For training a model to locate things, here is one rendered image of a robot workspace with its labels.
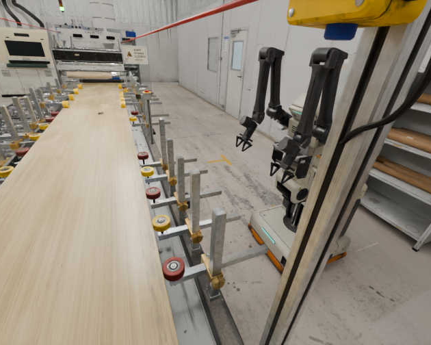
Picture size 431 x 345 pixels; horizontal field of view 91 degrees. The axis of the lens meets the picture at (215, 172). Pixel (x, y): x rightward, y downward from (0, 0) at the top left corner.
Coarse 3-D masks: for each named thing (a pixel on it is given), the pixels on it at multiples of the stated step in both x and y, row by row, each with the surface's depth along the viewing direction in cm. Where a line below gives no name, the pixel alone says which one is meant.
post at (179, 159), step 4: (176, 156) 108; (180, 156) 107; (176, 160) 109; (180, 160) 107; (180, 164) 108; (180, 168) 109; (184, 168) 110; (180, 172) 110; (184, 172) 111; (180, 176) 111; (184, 176) 112; (180, 180) 113; (184, 180) 114; (180, 184) 114; (184, 184) 115; (180, 188) 115; (184, 188) 116; (180, 192) 116; (184, 192) 118; (180, 196) 118; (184, 196) 119; (180, 200) 119; (184, 200) 120; (180, 212) 123; (184, 212) 124; (180, 216) 125
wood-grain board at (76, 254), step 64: (64, 128) 194; (128, 128) 203; (0, 192) 108; (64, 192) 111; (128, 192) 114; (0, 256) 76; (64, 256) 78; (128, 256) 79; (0, 320) 59; (64, 320) 60; (128, 320) 61
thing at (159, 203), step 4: (200, 192) 130; (204, 192) 131; (208, 192) 131; (212, 192) 131; (216, 192) 132; (220, 192) 134; (188, 196) 126; (200, 196) 129; (204, 196) 130; (208, 196) 131; (160, 200) 122; (164, 200) 122; (168, 200) 122; (172, 200) 122; (176, 200) 123; (188, 200) 127; (152, 204) 118; (156, 204) 119; (160, 204) 120; (164, 204) 121; (168, 204) 122; (172, 204) 124; (152, 208) 119
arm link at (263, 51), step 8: (264, 48) 124; (272, 48) 122; (264, 56) 125; (280, 56) 127; (272, 64) 130; (280, 64) 130; (272, 72) 132; (272, 80) 135; (272, 88) 138; (272, 96) 140; (272, 104) 143; (280, 112) 144
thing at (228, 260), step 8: (248, 248) 92; (256, 248) 92; (264, 248) 92; (224, 256) 88; (232, 256) 88; (240, 256) 88; (248, 256) 90; (256, 256) 92; (200, 264) 84; (224, 264) 86; (232, 264) 88; (192, 272) 81; (200, 272) 82; (184, 280) 80
